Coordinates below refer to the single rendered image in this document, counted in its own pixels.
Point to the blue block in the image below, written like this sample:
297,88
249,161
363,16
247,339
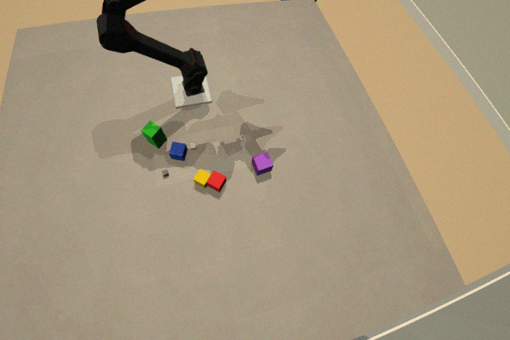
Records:
178,151

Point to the red block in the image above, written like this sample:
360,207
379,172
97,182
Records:
216,181

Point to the purple cube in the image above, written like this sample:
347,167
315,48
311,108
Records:
262,163

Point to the yellow block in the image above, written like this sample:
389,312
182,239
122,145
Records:
201,178

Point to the green block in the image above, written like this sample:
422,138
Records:
152,131
160,142

